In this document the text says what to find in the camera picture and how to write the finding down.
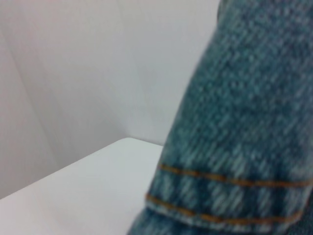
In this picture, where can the blue denim shorts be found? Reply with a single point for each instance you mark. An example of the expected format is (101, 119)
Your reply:
(239, 137)

